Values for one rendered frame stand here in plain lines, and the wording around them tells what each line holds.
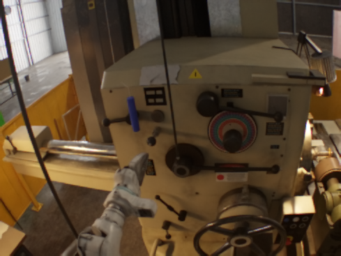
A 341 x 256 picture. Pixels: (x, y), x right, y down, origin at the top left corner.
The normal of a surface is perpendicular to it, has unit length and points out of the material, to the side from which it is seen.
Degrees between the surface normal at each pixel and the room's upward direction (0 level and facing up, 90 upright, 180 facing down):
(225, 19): 90
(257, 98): 90
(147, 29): 90
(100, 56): 90
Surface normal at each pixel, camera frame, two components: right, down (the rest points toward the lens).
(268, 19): -0.22, 0.50
